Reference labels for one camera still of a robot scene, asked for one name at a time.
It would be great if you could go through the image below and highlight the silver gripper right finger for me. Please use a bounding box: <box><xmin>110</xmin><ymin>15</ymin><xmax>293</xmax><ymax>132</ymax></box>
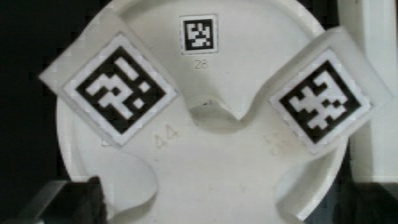
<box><xmin>332</xmin><ymin>182</ymin><xmax>398</xmax><ymax>224</ymax></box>

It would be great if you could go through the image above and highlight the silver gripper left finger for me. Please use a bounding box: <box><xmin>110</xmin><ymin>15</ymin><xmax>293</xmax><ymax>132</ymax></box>
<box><xmin>11</xmin><ymin>177</ymin><xmax>107</xmax><ymax>224</ymax></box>

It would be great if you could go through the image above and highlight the white cross-shaped table base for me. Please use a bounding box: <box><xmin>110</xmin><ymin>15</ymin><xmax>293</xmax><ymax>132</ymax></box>
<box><xmin>41</xmin><ymin>14</ymin><xmax>382</xmax><ymax>224</ymax></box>

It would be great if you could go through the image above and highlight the white round table top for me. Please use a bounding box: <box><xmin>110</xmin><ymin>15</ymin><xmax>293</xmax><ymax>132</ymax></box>
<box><xmin>53</xmin><ymin>0</ymin><xmax>357</xmax><ymax>224</ymax></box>

